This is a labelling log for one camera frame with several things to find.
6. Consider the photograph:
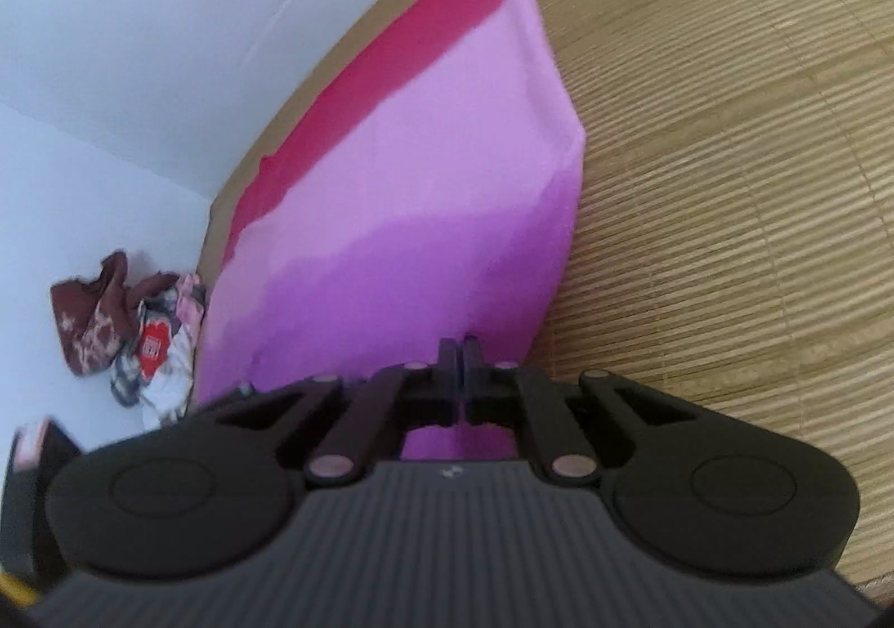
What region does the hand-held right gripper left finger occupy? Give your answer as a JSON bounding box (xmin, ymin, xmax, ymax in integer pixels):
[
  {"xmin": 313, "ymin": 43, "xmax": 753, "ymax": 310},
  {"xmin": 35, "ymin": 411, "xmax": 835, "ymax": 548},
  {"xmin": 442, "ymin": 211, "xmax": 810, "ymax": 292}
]
[{"xmin": 201, "ymin": 337, "xmax": 465, "ymax": 488}]

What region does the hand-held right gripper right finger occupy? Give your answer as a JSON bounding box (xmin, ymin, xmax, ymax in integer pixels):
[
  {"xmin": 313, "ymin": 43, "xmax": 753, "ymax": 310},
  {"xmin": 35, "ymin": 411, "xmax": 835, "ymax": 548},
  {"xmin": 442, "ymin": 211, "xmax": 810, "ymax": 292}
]
[{"xmin": 464, "ymin": 336, "xmax": 701, "ymax": 488}]

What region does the red pink purple gradient shirt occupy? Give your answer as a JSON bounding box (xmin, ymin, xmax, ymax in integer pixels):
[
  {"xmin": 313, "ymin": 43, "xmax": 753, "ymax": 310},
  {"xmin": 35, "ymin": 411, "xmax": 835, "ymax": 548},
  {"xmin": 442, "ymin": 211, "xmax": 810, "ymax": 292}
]
[{"xmin": 194, "ymin": 0, "xmax": 589, "ymax": 463}]

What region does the white garment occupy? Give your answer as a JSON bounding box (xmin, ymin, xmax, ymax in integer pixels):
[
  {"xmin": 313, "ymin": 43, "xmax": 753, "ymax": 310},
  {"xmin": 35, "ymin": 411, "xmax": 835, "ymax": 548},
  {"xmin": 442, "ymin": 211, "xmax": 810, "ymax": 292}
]
[{"xmin": 140, "ymin": 327, "xmax": 198, "ymax": 430}]

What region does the maroon patterned garment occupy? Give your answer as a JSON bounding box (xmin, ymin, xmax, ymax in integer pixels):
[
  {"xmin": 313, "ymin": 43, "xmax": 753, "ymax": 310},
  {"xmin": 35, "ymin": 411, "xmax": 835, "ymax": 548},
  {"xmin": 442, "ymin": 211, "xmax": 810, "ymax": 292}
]
[{"xmin": 50, "ymin": 251, "xmax": 184, "ymax": 379}]

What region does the grey shirt with red print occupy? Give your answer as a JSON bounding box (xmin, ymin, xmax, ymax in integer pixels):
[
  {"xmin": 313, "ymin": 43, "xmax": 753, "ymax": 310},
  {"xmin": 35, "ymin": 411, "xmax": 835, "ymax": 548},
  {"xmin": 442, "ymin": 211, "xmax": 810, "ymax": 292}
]
[{"xmin": 110, "ymin": 282, "xmax": 209, "ymax": 407}]

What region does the pink garment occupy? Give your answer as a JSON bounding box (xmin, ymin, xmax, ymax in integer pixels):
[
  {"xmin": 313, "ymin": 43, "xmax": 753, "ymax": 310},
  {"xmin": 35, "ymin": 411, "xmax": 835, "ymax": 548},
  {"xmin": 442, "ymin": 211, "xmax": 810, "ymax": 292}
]
[{"xmin": 176, "ymin": 275, "xmax": 208, "ymax": 327}]

